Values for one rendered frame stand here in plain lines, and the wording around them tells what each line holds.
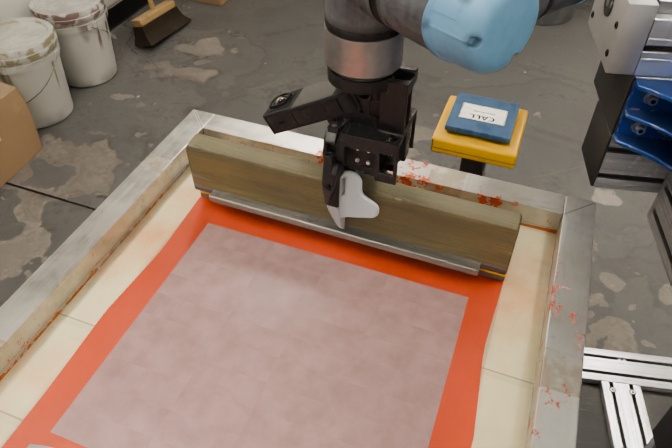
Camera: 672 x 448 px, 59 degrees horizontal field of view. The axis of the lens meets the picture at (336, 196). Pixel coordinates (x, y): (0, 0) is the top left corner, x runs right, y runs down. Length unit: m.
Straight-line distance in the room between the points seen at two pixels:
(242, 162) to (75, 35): 2.22
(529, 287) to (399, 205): 0.18
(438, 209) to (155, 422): 0.36
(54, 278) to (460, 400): 0.46
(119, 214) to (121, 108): 2.07
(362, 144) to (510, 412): 0.30
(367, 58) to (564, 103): 2.38
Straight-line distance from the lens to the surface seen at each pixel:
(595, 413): 1.58
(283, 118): 0.64
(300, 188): 0.71
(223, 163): 0.74
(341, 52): 0.55
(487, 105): 0.99
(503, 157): 0.93
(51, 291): 0.73
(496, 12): 0.44
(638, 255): 2.26
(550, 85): 3.01
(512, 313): 0.71
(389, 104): 0.59
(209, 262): 0.74
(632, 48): 0.80
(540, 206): 0.79
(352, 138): 0.61
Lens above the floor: 1.50
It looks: 43 degrees down
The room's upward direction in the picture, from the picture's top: straight up
